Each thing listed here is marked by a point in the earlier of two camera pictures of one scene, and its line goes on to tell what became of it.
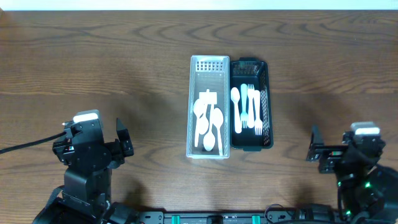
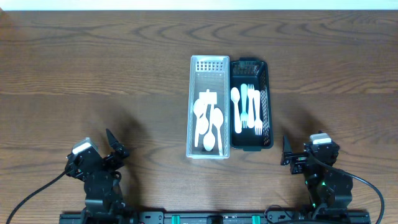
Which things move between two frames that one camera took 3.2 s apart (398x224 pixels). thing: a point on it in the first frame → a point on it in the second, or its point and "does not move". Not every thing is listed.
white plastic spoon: x=217 y=119 does not move
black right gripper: x=321 y=152 → x=297 y=160
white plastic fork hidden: x=250 y=110 does not move
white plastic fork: x=244 y=115 does not move
